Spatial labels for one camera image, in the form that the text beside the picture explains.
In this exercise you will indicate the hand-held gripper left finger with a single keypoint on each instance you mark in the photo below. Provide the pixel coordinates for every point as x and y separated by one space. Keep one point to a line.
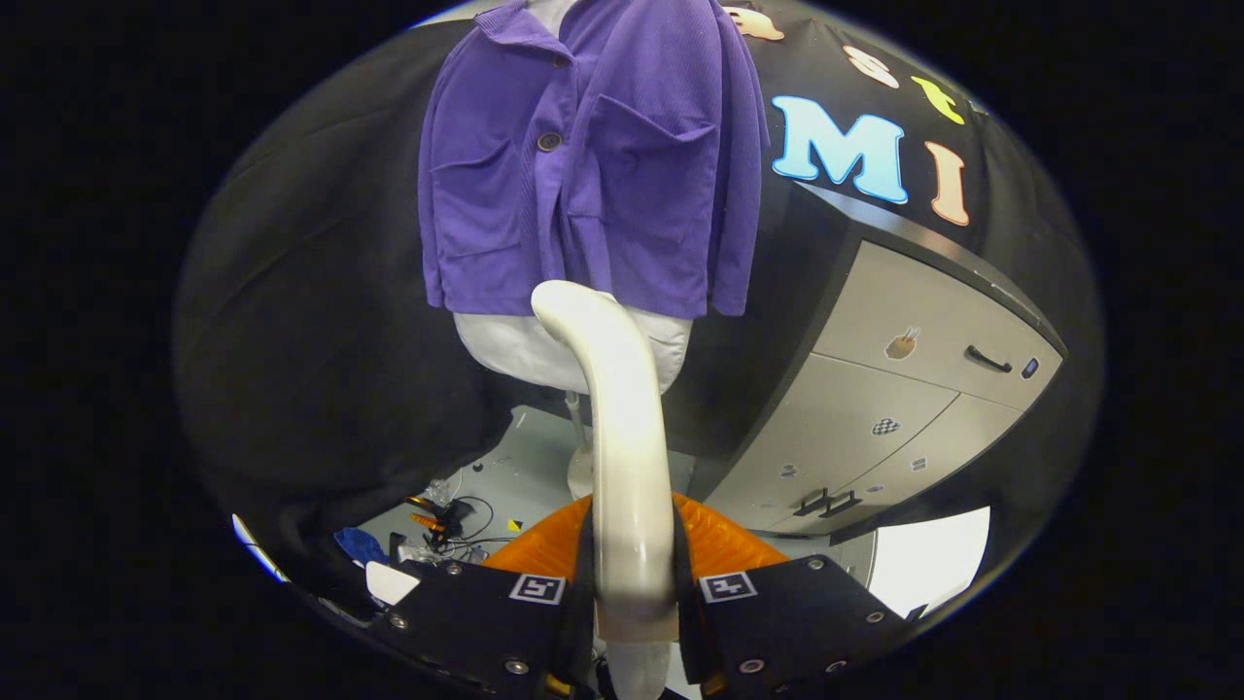
476 632

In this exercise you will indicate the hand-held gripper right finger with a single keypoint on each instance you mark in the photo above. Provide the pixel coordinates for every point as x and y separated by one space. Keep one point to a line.
797 622

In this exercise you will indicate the white shirt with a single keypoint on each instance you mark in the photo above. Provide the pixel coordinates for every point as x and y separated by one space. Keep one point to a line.
505 350

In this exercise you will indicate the white paper sheet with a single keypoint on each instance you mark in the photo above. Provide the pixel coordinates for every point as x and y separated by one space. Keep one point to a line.
391 581

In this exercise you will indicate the blue cloth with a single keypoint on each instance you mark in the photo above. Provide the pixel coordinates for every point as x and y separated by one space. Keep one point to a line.
358 544

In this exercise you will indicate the white flat panel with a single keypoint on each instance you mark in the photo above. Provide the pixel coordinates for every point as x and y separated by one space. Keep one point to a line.
933 564

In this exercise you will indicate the grey cabinet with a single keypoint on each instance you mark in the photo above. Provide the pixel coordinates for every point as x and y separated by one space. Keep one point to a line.
875 457

